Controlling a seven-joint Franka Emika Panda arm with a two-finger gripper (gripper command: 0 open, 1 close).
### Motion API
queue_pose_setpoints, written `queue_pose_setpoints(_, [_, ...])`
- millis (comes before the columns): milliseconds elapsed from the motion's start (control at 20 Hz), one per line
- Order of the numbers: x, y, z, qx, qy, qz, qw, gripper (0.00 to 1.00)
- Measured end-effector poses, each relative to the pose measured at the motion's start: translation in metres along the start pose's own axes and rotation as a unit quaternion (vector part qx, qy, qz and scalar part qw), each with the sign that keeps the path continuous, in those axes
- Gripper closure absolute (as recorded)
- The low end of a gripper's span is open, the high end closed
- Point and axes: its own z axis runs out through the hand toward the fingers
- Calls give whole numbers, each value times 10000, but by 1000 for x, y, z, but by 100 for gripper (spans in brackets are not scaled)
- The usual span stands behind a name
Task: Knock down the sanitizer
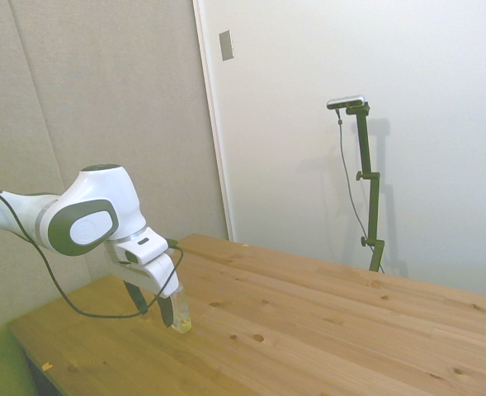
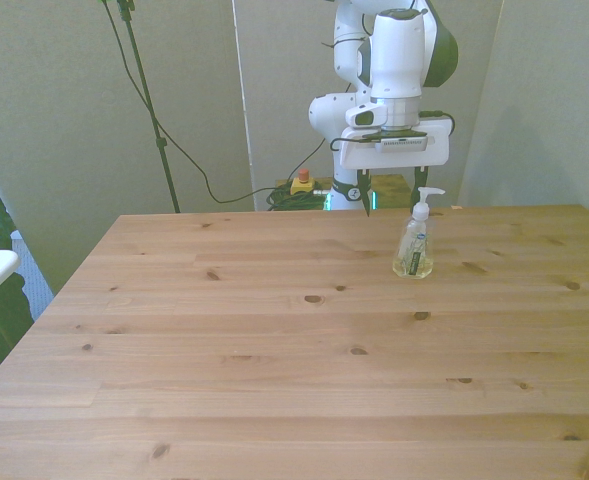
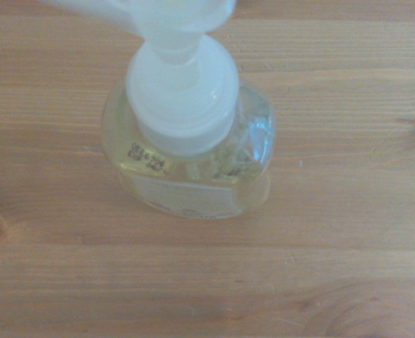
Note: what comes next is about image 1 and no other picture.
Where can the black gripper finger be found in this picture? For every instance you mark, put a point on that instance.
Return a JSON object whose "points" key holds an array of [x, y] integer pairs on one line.
{"points": [[165, 311], [137, 298]]}

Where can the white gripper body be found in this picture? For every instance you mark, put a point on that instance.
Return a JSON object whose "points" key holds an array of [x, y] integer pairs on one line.
{"points": [[152, 274]]}

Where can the clear sanitizer bottle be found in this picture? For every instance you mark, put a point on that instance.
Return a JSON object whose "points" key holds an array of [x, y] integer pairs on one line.
{"points": [[182, 315]]}

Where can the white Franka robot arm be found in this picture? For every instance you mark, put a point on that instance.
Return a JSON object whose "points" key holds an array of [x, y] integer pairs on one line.
{"points": [[94, 198]]}

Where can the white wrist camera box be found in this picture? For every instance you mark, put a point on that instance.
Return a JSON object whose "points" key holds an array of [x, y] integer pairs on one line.
{"points": [[141, 246]]}

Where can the white door frame trim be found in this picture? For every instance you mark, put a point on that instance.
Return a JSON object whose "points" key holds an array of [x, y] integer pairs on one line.
{"points": [[213, 123]]}

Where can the black camera stand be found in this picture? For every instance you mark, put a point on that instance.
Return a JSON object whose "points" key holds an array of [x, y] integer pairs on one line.
{"points": [[369, 189]]}

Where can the grey wall plate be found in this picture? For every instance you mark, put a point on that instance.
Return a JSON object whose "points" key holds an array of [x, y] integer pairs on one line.
{"points": [[226, 45]]}

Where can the silver exterior camera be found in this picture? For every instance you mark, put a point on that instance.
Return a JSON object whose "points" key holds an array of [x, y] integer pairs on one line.
{"points": [[346, 101]]}

